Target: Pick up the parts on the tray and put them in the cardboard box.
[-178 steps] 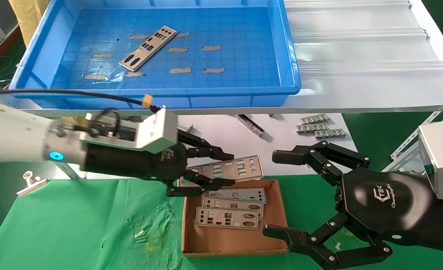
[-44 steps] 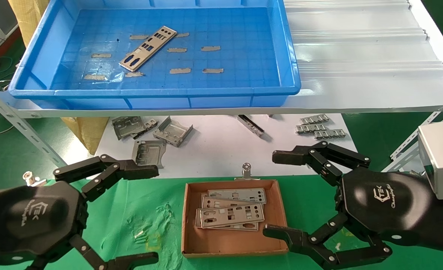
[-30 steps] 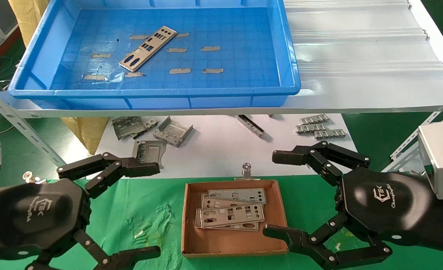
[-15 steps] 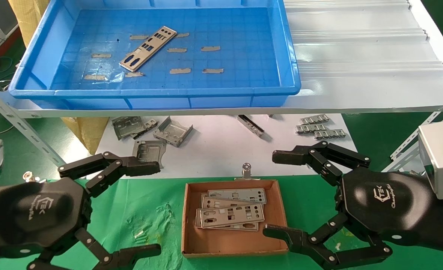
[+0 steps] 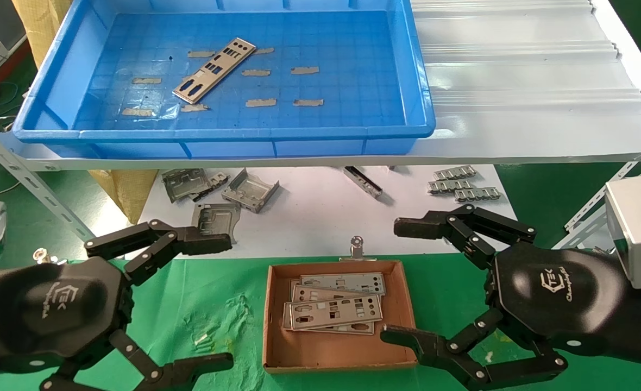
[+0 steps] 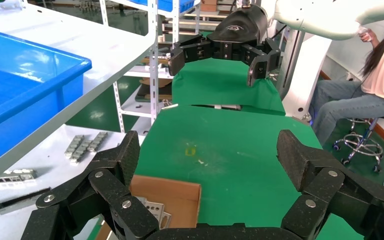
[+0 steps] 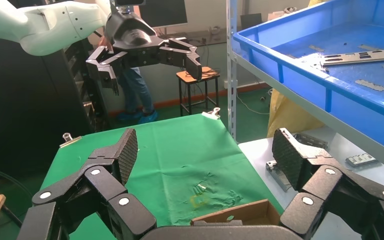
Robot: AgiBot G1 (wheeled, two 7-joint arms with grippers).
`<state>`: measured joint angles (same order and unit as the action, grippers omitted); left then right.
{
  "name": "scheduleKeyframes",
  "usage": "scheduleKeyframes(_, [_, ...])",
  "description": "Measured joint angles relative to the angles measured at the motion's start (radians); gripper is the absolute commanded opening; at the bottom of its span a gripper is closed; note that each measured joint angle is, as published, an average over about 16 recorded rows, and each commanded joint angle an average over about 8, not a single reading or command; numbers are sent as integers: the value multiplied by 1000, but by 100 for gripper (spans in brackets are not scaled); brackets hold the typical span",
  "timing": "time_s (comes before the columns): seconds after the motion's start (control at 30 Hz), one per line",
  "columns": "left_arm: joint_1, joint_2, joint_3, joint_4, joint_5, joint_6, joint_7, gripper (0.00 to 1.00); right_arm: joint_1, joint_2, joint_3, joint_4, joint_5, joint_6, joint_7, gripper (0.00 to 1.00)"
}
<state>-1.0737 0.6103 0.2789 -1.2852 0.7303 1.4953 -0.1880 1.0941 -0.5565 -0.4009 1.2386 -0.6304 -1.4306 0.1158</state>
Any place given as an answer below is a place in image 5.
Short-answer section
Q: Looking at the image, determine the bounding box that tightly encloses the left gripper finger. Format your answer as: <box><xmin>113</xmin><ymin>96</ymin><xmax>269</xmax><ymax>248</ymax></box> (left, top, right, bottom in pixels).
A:
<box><xmin>39</xmin><ymin>327</ymin><xmax>235</xmax><ymax>391</ymax></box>
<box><xmin>84</xmin><ymin>219</ymin><xmax>233</xmax><ymax>286</ymax></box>

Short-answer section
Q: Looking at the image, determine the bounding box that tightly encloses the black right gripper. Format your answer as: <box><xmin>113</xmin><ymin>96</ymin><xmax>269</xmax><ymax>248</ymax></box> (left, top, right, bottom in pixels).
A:
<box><xmin>380</xmin><ymin>204</ymin><xmax>641</xmax><ymax>391</ymax></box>

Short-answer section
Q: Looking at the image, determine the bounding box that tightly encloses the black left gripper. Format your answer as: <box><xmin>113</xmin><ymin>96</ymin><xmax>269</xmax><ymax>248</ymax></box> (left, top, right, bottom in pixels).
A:
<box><xmin>0</xmin><ymin>255</ymin><xmax>135</xmax><ymax>375</ymax></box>

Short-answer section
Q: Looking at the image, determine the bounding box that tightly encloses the silver metal IO shield plate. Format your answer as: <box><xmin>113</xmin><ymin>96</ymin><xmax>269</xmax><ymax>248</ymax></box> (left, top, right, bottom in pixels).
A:
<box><xmin>290</xmin><ymin>282</ymin><xmax>382</xmax><ymax>307</ymax></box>
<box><xmin>288</xmin><ymin>296</ymin><xmax>384</xmax><ymax>331</ymax></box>
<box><xmin>300</xmin><ymin>272</ymin><xmax>387</xmax><ymax>297</ymax></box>
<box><xmin>172</xmin><ymin>37</ymin><xmax>256</xmax><ymax>104</ymax></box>
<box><xmin>282</xmin><ymin>301</ymin><xmax>375</xmax><ymax>335</ymax></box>

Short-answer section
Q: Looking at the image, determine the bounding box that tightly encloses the shallow brown cardboard box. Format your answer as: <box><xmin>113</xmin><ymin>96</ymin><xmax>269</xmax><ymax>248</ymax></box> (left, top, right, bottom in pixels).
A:
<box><xmin>262</xmin><ymin>260</ymin><xmax>418</xmax><ymax>374</ymax></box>

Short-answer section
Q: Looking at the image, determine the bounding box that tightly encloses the blue plastic tray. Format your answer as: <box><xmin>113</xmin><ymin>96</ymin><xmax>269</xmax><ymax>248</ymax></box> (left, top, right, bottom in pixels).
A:
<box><xmin>12</xmin><ymin>0</ymin><xmax>437</xmax><ymax>159</ymax></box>

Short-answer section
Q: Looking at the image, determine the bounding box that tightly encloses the grey stamped metal plate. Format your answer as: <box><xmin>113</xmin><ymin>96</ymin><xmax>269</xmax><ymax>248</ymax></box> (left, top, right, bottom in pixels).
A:
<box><xmin>191</xmin><ymin>203</ymin><xmax>242</xmax><ymax>245</ymax></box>

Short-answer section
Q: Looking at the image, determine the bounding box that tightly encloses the green table cloth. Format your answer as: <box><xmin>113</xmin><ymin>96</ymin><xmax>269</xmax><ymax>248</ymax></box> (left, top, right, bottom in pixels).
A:
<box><xmin>0</xmin><ymin>254</ymin><xmax>641</xmax><ymax>391</ymax></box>

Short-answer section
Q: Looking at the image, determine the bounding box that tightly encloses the yellow woven sack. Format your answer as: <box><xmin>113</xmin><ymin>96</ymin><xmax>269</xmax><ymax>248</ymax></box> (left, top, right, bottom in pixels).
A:
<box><xmin>11</xmin><ymin>0</ymin><xmax>159</xmax><ymax>224</ymax></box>

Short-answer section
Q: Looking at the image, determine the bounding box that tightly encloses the slotted metal connector strip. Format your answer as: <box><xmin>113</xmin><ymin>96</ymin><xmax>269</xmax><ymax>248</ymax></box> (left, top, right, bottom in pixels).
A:
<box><xmin>454</xmin><ymin>187</ymin><xmax>502</xmax><ymax>203</ymax></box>
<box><xmin>427</xmin><ymin>179</ymin><xmax>474</xmax><ymax>194</ymax></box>
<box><xmin>433</xmin><ymin>165</ymin><xmax>477</xmax><ymax>180</ymax></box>

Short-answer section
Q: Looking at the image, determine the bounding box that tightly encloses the grey perforated angle brace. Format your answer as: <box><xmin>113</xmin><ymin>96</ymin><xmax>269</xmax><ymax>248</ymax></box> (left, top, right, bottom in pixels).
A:
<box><xmin>0</xmin><ymin>111</ymin><xmax>96</xmax><ymax>242</ymax></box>
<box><xmin>560</xmin><ymin>160</ymin><xmax>641</xmax><ymax>250</ymax></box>

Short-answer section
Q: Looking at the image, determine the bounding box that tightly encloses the clear plastic film scrap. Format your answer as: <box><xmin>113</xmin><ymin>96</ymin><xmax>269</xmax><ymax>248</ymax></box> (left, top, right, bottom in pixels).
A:
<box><xmin>152</xmin><ymin>101</ymin><xmax>181</xmax><ymax>121</ymax></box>

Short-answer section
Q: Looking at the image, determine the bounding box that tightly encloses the white metal shelf board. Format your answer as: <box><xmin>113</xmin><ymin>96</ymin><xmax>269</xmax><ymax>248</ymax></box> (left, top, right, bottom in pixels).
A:
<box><xmin>0</xmin><ymin>0</ymin><xmax>641</xmax><ymax>172</ymax></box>

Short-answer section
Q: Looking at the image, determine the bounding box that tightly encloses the grey folded metal bracket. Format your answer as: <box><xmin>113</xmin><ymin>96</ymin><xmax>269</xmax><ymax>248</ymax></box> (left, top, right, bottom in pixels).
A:
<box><xmin>161</xmin><ymin>168</ymin><xmax>212</xmax><ymax>204</ymax></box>

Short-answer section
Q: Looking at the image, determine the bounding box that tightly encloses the grey tray-shaped metal bracket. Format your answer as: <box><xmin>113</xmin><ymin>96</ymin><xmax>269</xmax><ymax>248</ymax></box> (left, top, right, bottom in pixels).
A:
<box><xmin>221</xmin><ymin>168</ymin><xmax>280</xmax><ymax>213</ymax></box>

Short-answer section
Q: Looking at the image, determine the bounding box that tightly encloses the long narrow metal bracket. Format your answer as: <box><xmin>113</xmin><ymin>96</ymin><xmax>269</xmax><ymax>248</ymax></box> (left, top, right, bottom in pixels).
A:
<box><xmin>343</xmin><ymin>166</ymin><xmax>384</xmax><ymax>199</ymax></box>

